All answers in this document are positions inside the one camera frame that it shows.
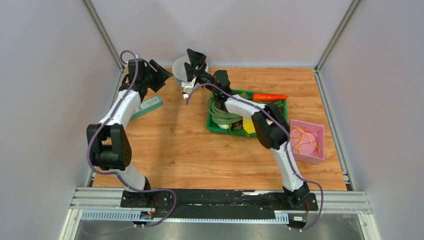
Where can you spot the grey filament spool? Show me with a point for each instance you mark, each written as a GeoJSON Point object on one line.
{"type": "Point", "coordinates": [178, 69]}

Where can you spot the purple eggplant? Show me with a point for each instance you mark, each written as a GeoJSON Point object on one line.
{"type": "Point", "coordinates": [237, 125]}

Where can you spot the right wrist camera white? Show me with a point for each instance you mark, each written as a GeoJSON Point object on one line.
{"type": "Point", "coordinates": [187, 88]}

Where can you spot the pink plastic box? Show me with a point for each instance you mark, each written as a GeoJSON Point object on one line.
{"type": "Point", "coordinates": [319, 130]}

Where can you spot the green plastic tray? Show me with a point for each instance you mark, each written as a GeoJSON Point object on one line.
{"type": "Point", "coordinates": [227, 129]}

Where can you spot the teal small box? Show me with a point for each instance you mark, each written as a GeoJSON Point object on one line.
{"type": "Point", "coordinates": [146, 107]}

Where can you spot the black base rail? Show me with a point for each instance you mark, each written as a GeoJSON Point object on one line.
{"type": "Point", "coordinates": [197, 206]}

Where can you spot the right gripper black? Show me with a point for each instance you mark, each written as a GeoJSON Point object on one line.
{"type": "Point", "coordinates": [196, 58]}

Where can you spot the yellow rubber bands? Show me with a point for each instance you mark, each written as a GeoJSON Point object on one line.
{"type": "Point", "coordinates": [305, 142]}

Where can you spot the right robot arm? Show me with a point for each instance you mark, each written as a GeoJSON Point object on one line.
{"type": "Point", "coordinates": [272, 129]}

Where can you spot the yellow napa cabbage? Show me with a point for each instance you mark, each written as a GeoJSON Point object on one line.
{"type": "Point", "coordinates": [248, 126]}

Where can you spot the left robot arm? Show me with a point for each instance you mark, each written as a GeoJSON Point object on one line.
{"type": "Point", "coordinates": [109, 151]}

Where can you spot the orange carrot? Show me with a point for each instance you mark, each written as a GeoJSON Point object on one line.
{"type": "Point", "coordinates": [267, 97]}

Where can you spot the green long beans bundle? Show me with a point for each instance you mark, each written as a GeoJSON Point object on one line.
{"type": "Point", "coordinates": [221, 117]}

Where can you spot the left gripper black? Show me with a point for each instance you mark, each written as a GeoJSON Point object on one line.
{"type": "Point", "coordinates": [161, 75]}

